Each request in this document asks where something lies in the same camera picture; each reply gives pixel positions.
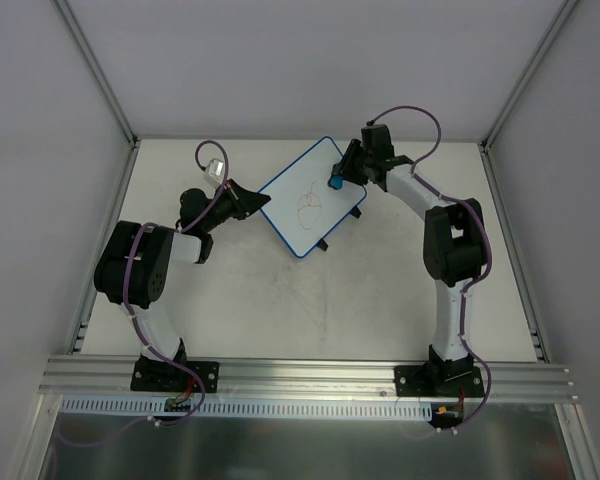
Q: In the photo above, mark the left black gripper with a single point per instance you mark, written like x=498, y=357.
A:
x=234, y=200

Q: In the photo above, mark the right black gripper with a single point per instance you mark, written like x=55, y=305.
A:
x=361, y=164

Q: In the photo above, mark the blue whiteboard eraser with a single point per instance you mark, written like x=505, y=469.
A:
x=336, y=182

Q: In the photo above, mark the blue framed whiteboard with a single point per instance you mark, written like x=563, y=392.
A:
x=303, y=209

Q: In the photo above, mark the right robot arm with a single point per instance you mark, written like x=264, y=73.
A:
x=455, y=255

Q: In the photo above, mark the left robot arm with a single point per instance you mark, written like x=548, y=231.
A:
x=132, y=274

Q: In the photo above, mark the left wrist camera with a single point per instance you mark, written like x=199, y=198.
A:
x=214, y=172

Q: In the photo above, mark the right aluminium frame post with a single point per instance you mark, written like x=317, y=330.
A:
x=554, y=30

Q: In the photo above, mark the aluminium frame post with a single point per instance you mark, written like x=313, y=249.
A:
x=554, y=30
x=87, y=54

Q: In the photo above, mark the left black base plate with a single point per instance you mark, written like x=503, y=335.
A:
x=156, y=376

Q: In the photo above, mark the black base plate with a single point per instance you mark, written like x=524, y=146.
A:
x=416, y=381
x=156, y=376

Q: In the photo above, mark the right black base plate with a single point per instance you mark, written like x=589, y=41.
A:
x=416, y=381

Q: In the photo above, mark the slotted cable duct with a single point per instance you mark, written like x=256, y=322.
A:
x=249, y=408

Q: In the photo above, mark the aluminium mounting rail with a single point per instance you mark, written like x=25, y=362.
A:
x=538, y=383

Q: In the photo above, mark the left aluminium frame post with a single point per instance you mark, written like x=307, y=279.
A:
x=87, y=54

